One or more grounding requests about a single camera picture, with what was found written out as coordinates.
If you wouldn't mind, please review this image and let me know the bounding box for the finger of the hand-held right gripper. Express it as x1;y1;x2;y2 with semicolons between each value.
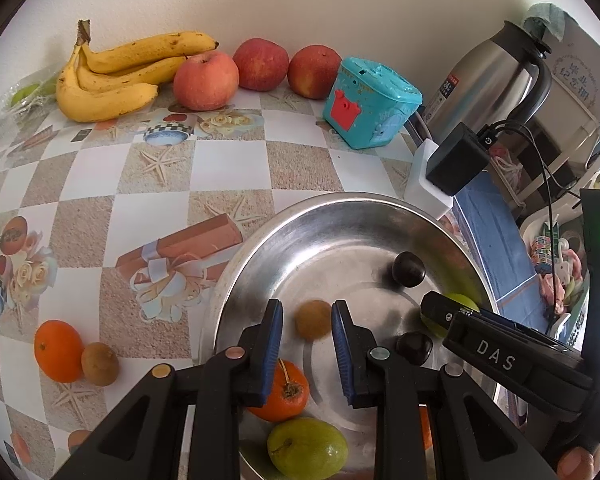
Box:
420;290;465;335
462;309;580;357

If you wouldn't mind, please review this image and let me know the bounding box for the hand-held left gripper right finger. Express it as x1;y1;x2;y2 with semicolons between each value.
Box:
331;300;556;480

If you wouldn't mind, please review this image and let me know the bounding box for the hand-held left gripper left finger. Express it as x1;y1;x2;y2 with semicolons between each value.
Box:
52;299;285;480

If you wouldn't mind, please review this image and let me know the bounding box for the small brown round fruit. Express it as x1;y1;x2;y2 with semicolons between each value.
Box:
81;342;120;387
294;300;333;339

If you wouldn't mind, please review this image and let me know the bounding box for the dark plum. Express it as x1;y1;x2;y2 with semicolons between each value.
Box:
396;331;433;367
392;251;427;288

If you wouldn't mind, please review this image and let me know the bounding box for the stainless steel basin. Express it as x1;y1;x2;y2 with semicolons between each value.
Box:
200;192;501;480

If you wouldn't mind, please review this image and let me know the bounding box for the large green fruit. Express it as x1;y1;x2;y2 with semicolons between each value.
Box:
266;417;349;480

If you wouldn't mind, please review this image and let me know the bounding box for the person's right hand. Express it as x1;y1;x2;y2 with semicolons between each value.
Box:
557;447;596;480

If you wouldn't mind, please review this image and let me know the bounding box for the pink toy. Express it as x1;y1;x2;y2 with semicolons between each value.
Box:
540;275;571;311

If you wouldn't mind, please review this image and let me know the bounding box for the colourful puzzle cube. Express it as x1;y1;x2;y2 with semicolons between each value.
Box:
530;230;563;276

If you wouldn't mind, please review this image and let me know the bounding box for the white basket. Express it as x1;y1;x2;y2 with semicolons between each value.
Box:
520;205;586;341

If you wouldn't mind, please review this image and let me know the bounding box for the white block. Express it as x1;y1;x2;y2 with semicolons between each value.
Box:
404;141;455;220

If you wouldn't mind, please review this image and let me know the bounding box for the black box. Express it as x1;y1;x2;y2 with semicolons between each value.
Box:
425;122;492;196

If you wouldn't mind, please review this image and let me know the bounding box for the printed checkered tablecloth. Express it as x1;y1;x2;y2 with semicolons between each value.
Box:
0;60;551;480

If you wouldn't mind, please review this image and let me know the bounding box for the teal toy box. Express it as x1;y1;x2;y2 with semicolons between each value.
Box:
322;56;424;150

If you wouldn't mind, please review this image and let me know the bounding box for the white appliance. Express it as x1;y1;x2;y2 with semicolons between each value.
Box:
525;10;600;186

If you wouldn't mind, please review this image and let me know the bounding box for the stainless steel kettle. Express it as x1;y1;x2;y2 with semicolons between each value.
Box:
422;20;553;133

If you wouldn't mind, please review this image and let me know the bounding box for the red apple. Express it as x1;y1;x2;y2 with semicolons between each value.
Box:
287;45;343;100
173;51;240;112
232;38;289;92

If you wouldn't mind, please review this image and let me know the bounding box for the teal cloth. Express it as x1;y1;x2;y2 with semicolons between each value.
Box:
522;2;566;41

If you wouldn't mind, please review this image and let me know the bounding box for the clear plastic bag with limes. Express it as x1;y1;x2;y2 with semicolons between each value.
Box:
0;67;63;111

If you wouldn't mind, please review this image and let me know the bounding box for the black cable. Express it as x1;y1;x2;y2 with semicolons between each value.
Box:
477;120;568;331

